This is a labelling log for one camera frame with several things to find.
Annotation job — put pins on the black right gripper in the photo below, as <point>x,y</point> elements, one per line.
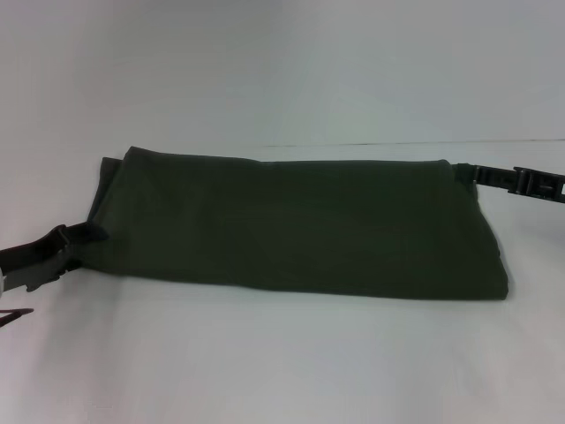
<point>540,182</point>

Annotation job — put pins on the dark green shirt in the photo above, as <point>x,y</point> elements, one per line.
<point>300,225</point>

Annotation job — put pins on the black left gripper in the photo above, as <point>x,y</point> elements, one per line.
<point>33,260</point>

